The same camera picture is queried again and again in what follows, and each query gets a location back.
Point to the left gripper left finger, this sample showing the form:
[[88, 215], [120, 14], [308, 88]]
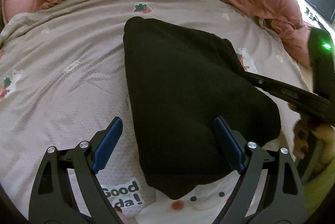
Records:
[[52, 199]]

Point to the grey bear-print blanket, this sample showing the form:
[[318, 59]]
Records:
[[63, 79]]

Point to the left hand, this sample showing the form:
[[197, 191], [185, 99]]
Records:
[[123, 217]]

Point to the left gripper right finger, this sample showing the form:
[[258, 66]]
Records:
[[282, 199]]

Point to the black orange-cuffed sweatshirt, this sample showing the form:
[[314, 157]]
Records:
[[179, 81]]

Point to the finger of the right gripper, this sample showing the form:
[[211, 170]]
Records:
[[306, 102]]

